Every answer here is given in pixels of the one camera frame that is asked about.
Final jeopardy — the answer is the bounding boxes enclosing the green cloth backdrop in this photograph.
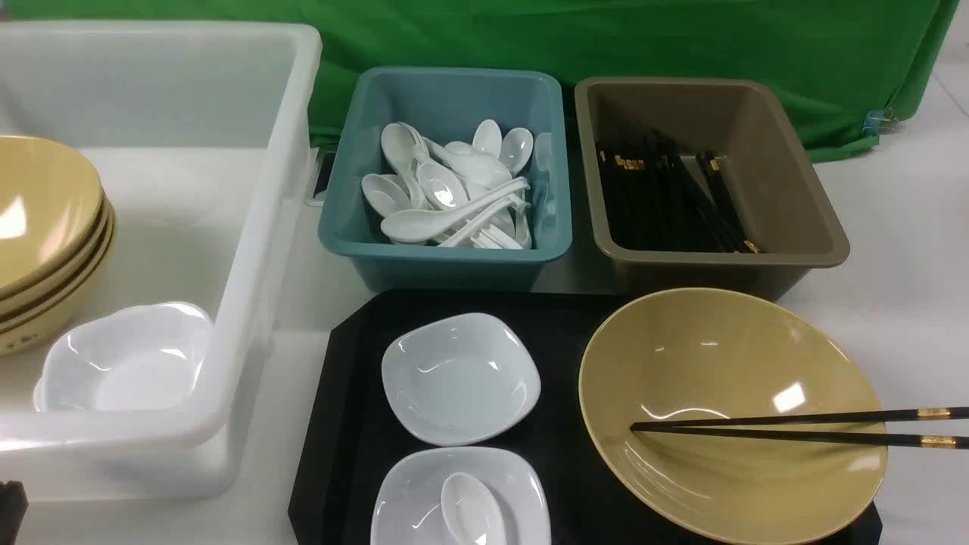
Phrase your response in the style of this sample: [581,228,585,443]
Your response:
[4,1,958,163]

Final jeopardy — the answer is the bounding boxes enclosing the large white plastic tub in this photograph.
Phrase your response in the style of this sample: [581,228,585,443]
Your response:
[2,20,322,503]

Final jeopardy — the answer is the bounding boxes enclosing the large tan noodle bowl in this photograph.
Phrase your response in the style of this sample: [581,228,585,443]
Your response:
[578,288,890,544]

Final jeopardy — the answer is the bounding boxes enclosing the brown plastic bin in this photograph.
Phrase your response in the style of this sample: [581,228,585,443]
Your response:
[575,76,850,301]

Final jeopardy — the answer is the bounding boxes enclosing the stacked tan bowls in tub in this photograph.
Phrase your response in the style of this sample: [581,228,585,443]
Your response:
[1,135,117,357]

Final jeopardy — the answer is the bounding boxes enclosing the pile of white soup spoons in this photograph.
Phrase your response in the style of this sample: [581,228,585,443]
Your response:
[360,120,535,251]

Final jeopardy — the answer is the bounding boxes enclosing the blue binder clip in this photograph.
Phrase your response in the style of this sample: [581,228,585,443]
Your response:
[862,107,900,137]

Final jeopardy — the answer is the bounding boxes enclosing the teal plastic bin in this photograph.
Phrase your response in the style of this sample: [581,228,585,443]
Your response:
[318,67,572,292]

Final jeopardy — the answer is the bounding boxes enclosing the pile of black chopsticks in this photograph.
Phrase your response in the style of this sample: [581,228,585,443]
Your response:
[596,129,764,254]

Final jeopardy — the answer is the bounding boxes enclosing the white square dish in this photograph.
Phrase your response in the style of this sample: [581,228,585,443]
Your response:
[381,313,542,447]
[370,446,553,544]

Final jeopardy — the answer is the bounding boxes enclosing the white dish in tub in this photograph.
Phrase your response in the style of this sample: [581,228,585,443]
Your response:
[33,301,213,412]

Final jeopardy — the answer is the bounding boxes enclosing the black plastic serving tray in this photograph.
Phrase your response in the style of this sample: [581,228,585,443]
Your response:
[288,290,883,544]

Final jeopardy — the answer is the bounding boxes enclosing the black object at corner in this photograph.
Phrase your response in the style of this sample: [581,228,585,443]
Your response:
[0,481,29,545]

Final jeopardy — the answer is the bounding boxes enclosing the black chopstick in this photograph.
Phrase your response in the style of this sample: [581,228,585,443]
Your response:
[630,423,968,450]
[630,406,968,431]

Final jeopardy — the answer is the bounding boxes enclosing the white soup spoon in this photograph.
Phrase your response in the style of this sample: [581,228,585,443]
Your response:
[440,472,506,544]

